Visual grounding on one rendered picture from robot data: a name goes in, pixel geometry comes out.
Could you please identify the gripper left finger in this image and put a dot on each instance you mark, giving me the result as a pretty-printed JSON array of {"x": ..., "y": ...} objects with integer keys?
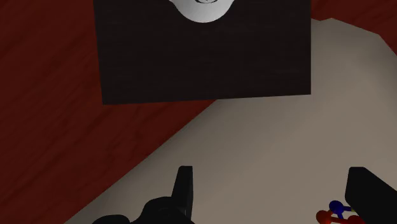
[{"x": 183, "y": 192}]

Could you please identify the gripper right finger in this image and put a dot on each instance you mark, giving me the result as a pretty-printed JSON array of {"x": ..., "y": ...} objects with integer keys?
[{"x": 372, "y": 195}]

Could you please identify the dark robot stand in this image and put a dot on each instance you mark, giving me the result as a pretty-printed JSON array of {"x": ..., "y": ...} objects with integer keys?
[{"x": 204, "y": 62}]

